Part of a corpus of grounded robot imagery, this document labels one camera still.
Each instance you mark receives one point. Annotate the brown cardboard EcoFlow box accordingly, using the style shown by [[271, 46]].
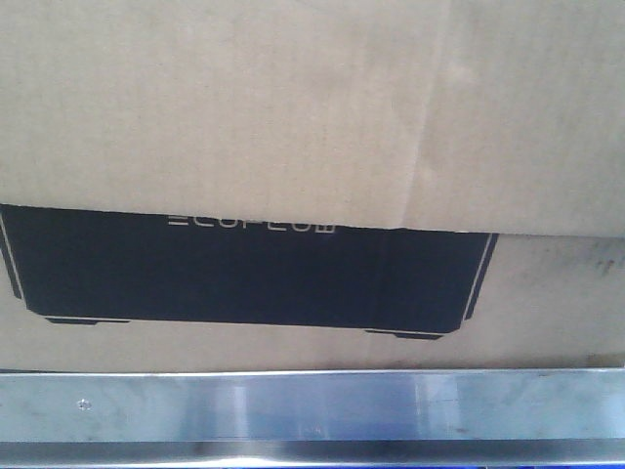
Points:
[[271, 185]]

